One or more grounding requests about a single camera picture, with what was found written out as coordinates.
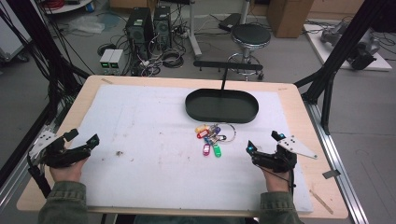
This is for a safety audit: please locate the person's left hand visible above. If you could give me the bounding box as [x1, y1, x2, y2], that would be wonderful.
[49, 156, 90, 184]

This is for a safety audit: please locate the coiled black cable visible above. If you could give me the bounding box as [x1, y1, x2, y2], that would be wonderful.
[162, 49, 185, 69]

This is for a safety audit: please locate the grey robot device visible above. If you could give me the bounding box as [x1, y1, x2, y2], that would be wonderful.
[319, 21, 382, 71]

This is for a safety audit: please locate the clear plastic bag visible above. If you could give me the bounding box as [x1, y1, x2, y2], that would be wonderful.
[68, 14, 106, 35]

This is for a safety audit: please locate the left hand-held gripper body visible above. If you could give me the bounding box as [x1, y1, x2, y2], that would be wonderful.
[28, 130, 92, 170]

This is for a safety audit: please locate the aluminium rail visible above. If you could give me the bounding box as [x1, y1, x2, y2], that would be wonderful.
[304, 100, 370, 224]
[0, 124, 60, 216]

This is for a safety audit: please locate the black oval tray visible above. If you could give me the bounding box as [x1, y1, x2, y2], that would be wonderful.
[184, 88, 260, 124]

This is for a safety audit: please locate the white board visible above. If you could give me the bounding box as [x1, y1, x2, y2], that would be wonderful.
[304, 23, 393, 73]

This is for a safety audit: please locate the cardboard box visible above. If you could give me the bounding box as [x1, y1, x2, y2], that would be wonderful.
[266, 0, 315, 39]

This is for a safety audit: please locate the person's right hand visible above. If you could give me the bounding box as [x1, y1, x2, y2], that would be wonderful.
[261, 166, 292, 193]

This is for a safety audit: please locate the black T-shaped stand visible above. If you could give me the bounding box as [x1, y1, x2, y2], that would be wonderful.
[192, 60, 264, 91]

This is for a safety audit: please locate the grey power supply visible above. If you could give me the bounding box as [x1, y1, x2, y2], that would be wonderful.
[108, 49, 125, 75]
[99, 49, 115, 75]

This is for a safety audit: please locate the key ring with coloured tags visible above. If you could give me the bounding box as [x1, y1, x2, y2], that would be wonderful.
[194, 122, 237, 159]

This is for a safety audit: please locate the white felt mat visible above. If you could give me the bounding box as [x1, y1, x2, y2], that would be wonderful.
[70, 83, 314, 215]

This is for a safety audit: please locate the thin wooden stick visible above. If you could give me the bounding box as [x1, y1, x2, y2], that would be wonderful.
[308, 189, 334, 216]

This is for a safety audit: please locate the black flat case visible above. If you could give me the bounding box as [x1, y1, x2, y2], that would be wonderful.
[218, 12, 243, 33]

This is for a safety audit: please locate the black frame post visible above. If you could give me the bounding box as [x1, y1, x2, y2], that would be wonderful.
[293, 0, 387, 135]
[0, 0, 92, 125]

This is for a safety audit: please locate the white desk leg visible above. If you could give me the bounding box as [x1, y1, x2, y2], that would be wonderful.
[187, 0, 204, 60]

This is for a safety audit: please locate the black gripper strap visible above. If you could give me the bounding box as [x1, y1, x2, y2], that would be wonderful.
[27, 155, 52, 199]

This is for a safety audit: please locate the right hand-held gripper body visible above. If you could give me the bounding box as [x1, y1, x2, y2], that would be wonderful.
[251, 134, 319, 174]

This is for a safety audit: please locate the black computer tower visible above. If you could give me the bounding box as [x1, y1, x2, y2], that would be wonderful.
[152, 5, 173, 50]
[124, 7, 155, 60]

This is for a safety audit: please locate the grey tape piece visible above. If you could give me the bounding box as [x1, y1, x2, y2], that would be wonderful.
[321, 169, 342, 180]

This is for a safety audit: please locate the black round stool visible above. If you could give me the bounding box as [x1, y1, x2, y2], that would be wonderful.
[226, 23, 273, 82]

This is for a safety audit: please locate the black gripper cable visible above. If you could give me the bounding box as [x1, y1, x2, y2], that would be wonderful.
[260, 163, 297, 198]

